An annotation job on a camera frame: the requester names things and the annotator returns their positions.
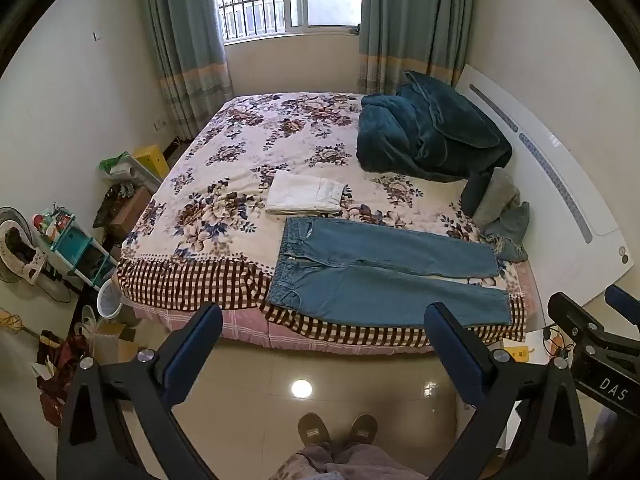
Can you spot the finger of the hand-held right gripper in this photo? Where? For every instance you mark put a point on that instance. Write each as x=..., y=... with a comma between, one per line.
x=572, y=317
x=624, y=300

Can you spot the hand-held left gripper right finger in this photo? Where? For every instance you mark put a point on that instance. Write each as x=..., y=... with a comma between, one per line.
x=452, y=350

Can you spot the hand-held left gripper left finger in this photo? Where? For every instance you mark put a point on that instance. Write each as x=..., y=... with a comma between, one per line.
x=192, y=345

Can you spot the blue denim pants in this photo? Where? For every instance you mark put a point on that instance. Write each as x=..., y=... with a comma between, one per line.
x=370, y=270

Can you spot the folded white pants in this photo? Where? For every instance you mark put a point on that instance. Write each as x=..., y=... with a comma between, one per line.
x=305, y=192

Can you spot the white nightstand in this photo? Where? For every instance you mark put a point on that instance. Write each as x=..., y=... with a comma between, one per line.
x=537, y=345

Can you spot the white waste basket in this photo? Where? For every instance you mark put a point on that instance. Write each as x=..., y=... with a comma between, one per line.
x=110, y=300

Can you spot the crumpled denim garment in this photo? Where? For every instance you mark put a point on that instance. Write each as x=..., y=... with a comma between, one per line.
x=512, y=235

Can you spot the brown slipper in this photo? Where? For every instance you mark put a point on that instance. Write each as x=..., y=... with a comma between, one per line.
x=362, y=429
x=313, y=429

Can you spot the red cloth pile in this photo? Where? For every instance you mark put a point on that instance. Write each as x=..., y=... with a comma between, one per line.
x=60, y=380

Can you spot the grey pillow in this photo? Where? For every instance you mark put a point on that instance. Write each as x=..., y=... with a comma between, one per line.
x=497, y=197

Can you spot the cardboard box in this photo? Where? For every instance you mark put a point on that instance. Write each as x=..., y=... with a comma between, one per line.
x=131, y=210

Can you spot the white headboard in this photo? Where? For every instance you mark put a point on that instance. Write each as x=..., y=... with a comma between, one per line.
x=560, y=160

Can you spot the teal storage cart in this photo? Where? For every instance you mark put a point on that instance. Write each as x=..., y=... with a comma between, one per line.
x=75, y=245

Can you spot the person's legs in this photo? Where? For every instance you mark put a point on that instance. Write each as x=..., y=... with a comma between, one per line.
x=345, y=462

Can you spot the dark blue pillow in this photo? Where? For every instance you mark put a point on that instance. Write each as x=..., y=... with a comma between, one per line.
x=476, y=192

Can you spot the dark patterned cloth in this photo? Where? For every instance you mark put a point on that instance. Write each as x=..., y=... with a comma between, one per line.
x=111, y=202

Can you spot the yellow box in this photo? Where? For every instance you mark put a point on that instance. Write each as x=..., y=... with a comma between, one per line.
x=150, y=160

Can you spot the green white plastic bag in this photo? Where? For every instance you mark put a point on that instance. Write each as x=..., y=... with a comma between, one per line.
x=116, y=164

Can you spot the white standing fan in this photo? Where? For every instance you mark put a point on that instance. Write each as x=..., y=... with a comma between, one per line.
x=17, y=250

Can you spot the teal fleece blanket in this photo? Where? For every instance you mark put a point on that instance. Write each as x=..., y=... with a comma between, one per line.
x=425, y=130

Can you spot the teal striped curtain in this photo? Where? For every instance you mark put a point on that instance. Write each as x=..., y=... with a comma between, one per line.
x=185, y=45
x=415, y=20

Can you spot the wall socket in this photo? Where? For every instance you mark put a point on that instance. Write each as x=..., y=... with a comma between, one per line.
x=160, y=124

